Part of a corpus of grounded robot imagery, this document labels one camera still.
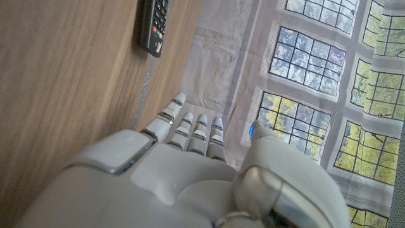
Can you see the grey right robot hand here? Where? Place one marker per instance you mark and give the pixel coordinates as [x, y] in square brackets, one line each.
[164, 177]

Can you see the black TV remote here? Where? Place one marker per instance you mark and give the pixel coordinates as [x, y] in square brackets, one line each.
[155, 22]

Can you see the printed window backdrop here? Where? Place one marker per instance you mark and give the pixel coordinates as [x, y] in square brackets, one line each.
[246, 63]

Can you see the grey perforated panel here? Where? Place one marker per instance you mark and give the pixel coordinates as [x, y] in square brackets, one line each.
[398, 190]

